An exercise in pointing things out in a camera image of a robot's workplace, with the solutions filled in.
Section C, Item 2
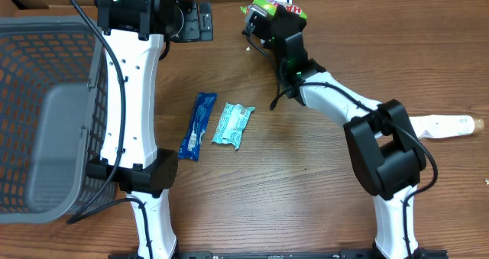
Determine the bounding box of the green clear snack bag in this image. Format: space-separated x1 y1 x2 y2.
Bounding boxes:
240 0 307 19

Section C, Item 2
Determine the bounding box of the teal white snack packet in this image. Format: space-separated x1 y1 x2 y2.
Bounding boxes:
212 102 255 150

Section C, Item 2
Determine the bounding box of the blue snack bar wrapper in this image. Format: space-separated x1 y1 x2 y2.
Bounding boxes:
178 92 217 161

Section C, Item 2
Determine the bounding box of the white conditioner tube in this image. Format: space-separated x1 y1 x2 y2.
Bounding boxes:
410 115 484 139

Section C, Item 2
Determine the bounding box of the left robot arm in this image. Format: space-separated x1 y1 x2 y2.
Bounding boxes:
86 0 185 258

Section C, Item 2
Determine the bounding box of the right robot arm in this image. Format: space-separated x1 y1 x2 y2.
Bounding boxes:
243 3 426 258

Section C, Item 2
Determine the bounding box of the grey plastic mesh basket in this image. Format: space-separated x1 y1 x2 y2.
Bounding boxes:
1 16 115 224

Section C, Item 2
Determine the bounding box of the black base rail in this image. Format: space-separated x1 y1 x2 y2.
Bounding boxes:
107 248 449 259

